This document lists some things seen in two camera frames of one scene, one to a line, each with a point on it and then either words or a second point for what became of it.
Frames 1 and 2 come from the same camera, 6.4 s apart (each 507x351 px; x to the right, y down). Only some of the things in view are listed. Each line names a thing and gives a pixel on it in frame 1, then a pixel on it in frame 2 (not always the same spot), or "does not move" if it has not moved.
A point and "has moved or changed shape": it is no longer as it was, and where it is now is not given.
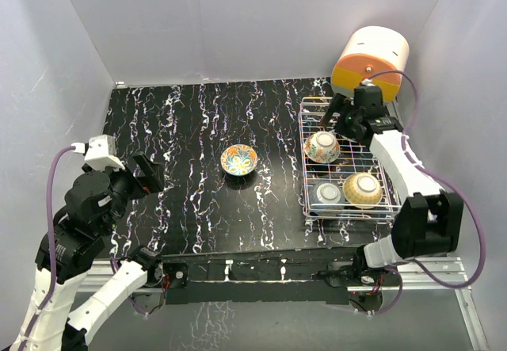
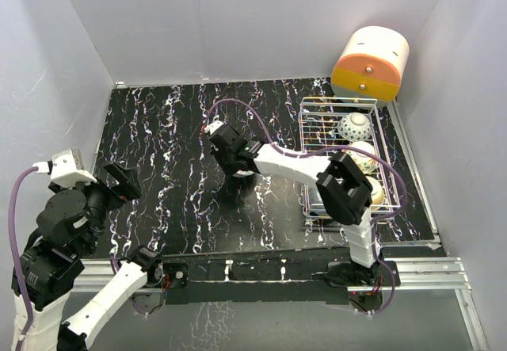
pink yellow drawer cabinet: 379,54 does not move
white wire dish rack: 341,179 does not move
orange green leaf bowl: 322,146 -> 365,163
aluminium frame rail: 445,275 does not move
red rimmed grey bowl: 329,192 has moved or changed shape
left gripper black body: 148,182 -> 125,188
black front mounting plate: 297,277 does not move
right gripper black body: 346,123 -> 226,160
